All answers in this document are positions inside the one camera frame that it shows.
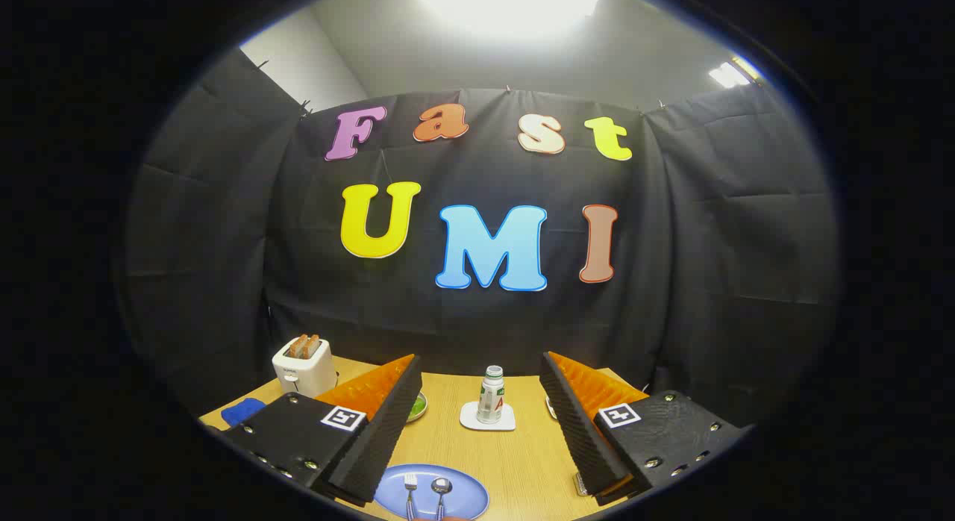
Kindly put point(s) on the white bottle with green cap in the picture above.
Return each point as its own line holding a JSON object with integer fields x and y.
{"x": 490, "y": 398}

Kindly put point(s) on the blue round plate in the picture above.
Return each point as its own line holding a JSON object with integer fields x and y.
{"x": 394, "y": 487}

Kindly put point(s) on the brown toast slice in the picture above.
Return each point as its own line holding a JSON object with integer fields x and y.
{"x": 296, "y": 347}
{"x": 312, "y": 345}

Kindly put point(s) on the plate of toy food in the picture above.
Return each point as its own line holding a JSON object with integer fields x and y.
{"x": 418, "y": 409}

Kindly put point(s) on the large ceiling light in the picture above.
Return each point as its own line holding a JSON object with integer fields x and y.
{"x": 515, "y": 6}

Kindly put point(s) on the white square coaster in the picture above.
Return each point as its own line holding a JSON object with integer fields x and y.
{"x": 470, "y": 419}

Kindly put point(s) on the black backdrop cloth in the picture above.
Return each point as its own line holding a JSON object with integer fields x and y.
{"x": 671, "y": 282}

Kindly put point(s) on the small ceiling light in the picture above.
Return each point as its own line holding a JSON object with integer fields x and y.
{"x": 727, "y": 75}

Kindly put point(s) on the blue folded cloth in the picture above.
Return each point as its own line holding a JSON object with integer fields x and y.
{"x": 240, "y": 411}

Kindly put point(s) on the white divided snack dish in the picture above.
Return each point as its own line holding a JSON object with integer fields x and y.
{"x": 551, "y": 407}

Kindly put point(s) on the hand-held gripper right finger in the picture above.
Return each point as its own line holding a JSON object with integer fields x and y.
{"x": 578, "y": 431}

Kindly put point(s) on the white toaster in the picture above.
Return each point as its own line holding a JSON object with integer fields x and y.
{"x": 306, "y": 373}

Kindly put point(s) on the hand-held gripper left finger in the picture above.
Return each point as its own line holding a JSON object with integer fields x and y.
{"x": 380, "y": 431}

